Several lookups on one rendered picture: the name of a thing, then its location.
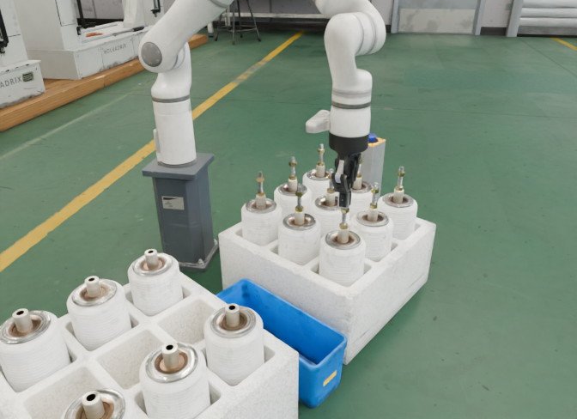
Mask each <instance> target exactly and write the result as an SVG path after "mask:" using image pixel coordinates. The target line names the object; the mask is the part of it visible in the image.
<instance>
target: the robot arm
mask: <svg viewBox="0 0 577 419"><path fill-rule="evenodd" d="M232 1H233V0H175V2H174V3H173V5H172V6H171V8H170V9H169V11H168V12H167V13H166V14H165V15H164V16H163V17H162V18H161V19H160V20H159V21H158V22H157V23H156V24H155V25H154V26H153V27H152V28H151V29H150V30H149V31H148V32H147V33H146V34H145V35H144V36H143V38H142V39H141V41H140V44H139V47H138V57H139V60H140V62H141V64H142V66H143V67H144V68H145V69H146V70H149V71H151V72H154V73H158V77H157V80H156V82H155V84H154V85H153V87H152V88H151V95H152V101H153V108H154V114H155V125H156V128H155V129H154V138H155V149H156V155H157V161H158V165H162V166H164V167H167V168H184V167H189V166H191V165H193V164H195V163H196V161H197V157H196V150H195V140H194V132H193V123H192V115H191V100H190V88H191V54H190V49H189V46H188V43H187V41H188V40H189V39H190V38H191V37H192V36H193V35H194V34H195V33H197V32H198V31H199V30H201V29H202V28H203V27H205V26H207V25H208V24H209V23H211V22H212V21H213V20H214V19H215V18H216V17H218V16H219V15H220V14H221V13H222V12H223V11H225V10H226V8H227V7H228V6H229V5H230V4H231V3H232ZM313 1H314V3H315V5H316V6H317V8H318V10H319V12H320V13H321V14H323V15H326V16H329V17H332V18H331V19H330V21H329V22H328V24H327V27H326V29H325V49H326V54H327V57H328V62H329V66H330V71H331V78H332V97H331V112H329V111H326V110H321V111H319V112H318V113H317V114H315V115H314V116H313V117H312V118H310V119H309V120H308V121H307V122H306V132H308V133H319V132H321V131H328V130H329V147H330V149H332V150H334V151H336V152H337V154H338V156H337V157H336V159H335V168H336V172H335V173H332V174H331V180H332V184H333V187H334V191H335V192H338V203H337V207H338V208H340V209H345V210H347V209H348V208H349V206H350V205H351V198H352V189H351V188H353V187H354V181H356V179H357V173H358V168H359V165H360V160H361V152H363V151H365V150H366V149H367V148H368V140H369V130H370V120H371V112H370V102H371V92H372V77H371V75H370V73H369V72H367V71H365V70H360V69H357V68H356V66H355V57H356V56H362V55H369V54H373V53H376V52H377V51H378V50H379V49H380V48H381V47H382V46H383V45H384V43H385V39H386V27H385V24H384V22H383V19H382V17H381V15H380V13H379V12H378V11H377V9H376V8H375V7H374V6H373V5H372V4H371V3H370V2H369V1H368V0H313Z"/></svg>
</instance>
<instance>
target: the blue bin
mask: <svg viewBox="0 0 577 419"><path fill-rule="evenodd" d="M216 297H218V298H219V299H221V300H222V301H224V302H225V303H227V304H232V303H234V304H237V305H238V306H243V307H248V308H251V309H252V310H253V311H255V312H256V313H257V314H258V315H259V316H260V318H261V319H262V322H263V329H265V330H266V331H268V332H269V333H270V334H272V335H273V336H274V337H276V338H278V339H279V340H281V341H282V342H284V343H286V344H287V345H288V346H289V347H291V348H292V349H294V350H295V351H297V352H298V353H299V368H298V400H299V401H301V402H302V403H303V404H304V405H305V406H307V407H308V408H310V409H315V408H317V407H318V406H319V405H320V404H321V403H322V402H323V401H324V400H325V399H326V398H327V397H328V396H329V395H330V394H331V393H332V392H333V391H334V390H335V389H336V388H337V387H338V386H339V384H340V380H341V373H342V367H343V355H344V349H345V348H346V347H347V343H348V338H347V337H346V336H345V335H344V334H342V333H341V332H339V331H337V330H335V329H333V328H331V327H330V326H329V325H327V324H325V323H323V322H321V321H320V320H318V319H316V318H314V317H313V316H311V315H310V314H308V313H306V312H304V311H302V310H301V309H300V308H298V307H296V306H294V305H292V304H291V303H289V302H287V301H285V300H284V299H282V298H281V297H279V296H277V295H275V294H273V293H271V292H270V291H269V290H267V289H265V288H263V287H261V286H260V285H258V284H256V283H255V282H253V281H251V280H250V279H246V278H244V279H241V280H239V281H238V282H236V283H234V284H233V285H231V286H230V287H228V288H226V289H224V290H223V291H222V292H220V293H219V294H217V295H216Z"/></svg>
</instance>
